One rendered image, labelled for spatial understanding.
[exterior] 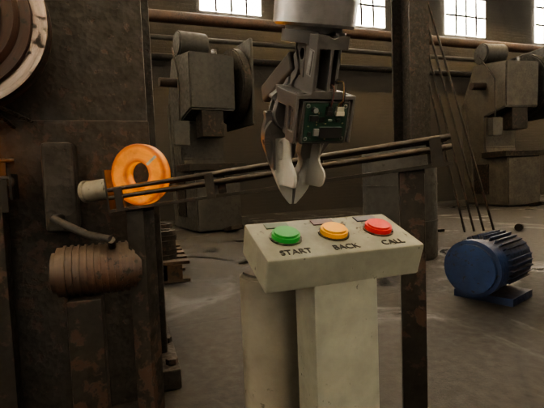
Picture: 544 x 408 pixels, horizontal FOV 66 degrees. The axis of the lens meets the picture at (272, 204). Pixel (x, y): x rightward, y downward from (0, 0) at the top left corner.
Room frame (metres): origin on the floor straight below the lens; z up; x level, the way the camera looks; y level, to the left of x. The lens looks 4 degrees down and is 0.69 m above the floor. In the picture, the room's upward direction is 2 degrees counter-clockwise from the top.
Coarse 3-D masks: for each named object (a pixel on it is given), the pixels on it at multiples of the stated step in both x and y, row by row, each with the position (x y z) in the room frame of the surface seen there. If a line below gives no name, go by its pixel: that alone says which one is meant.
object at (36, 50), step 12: (36, 0) 1.11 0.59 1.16; (36, 12) 1.11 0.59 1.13; (36, 24) 1.10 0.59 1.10; (48, 24) 1.12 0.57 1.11; (36, 36) 1.10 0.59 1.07; (36, 48) 1.10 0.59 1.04; (24, 60) 1.09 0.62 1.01; (36, 60) 1.10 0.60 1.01; (12, 72) 1.08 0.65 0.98; (24, 72) 1.09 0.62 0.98; (0, 84) 1.07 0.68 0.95; (12, 84) 1.08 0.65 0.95; (24, 84) 1.14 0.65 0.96; (0, 96) 1.07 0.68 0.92
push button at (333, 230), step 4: (324, 224) 0.60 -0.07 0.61; (328, 224) 0.60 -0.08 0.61; (332, 224) 0.60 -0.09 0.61; (336, 224) 0.60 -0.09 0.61; (340, 224) 0.60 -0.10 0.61; (324, 228) 0.59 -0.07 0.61; (328, 228) 0.59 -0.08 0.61; (332, 228) 0.59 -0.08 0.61; (336, 228) 0.59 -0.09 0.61; (340, 228) 0.59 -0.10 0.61; (344, 228) 0.59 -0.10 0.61; (324, 232) 0.59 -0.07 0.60; (328, 232) 0.58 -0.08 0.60; (332, 232) 0.58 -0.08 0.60; (336, 232) 0.58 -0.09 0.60; (340, 232) 0.58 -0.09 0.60; (344, 232) 0.59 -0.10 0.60; (328, 236) 0.58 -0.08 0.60; (332, 236) 0.58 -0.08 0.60; (336, 236) 0.58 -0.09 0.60; (340, 236) 0.58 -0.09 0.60; (344, 236) 0.58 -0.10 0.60
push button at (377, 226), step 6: (366, 222) 0.63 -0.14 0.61; (372, 222) 0.62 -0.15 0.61; (378, 222) 0.62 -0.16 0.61; (384, 222) 0.63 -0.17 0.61; (366, 228) 0.62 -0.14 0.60; (372, 228) 0.61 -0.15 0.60; (378, 228) 0.61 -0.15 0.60; (384, 228) 0.61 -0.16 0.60; (390, 228) 0.61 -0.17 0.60; (384, 234) 0.61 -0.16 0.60
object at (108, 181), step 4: (104, 172) 1.04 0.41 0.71; (108, 172) 1.05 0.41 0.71; (104, 176) 1.04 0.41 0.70; (108, 176) 1.05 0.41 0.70; (104, 180) 1.04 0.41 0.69; (108, 180) 1.05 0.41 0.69; (104, 184) 1.04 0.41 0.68; (108, 184) 1.05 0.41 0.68; (112, 184) 1.06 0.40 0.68; (112, 192) 1.05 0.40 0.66; (108, 200) 1.04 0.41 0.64; (112, 200) 1.05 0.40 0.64; (124, 200) 1.10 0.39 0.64; (108, 204) 1.04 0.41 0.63; (112, 204) 1.05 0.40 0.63; (108, 208) 1.04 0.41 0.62; (112, 208) 1.04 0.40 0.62; (116, 208) 1.06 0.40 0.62; (108, 212) 1.04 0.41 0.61
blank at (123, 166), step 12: (132, 144) 1.04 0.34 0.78; (144, 144) 1.04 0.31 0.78; (120, 156) 1.05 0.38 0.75; (132, 156) 1.04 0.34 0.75; (144, 156) 1.03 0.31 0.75; (156, 156) 1.02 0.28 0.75; (120, 168) 1.05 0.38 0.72; (132, 168) 1.07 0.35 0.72; (156, 168) 1.02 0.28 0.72; (168, 168) 1.04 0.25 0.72; (120, 180) 1.05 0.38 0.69; (132, 180) 1.07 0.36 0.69; (144, 204) 1.04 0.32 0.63
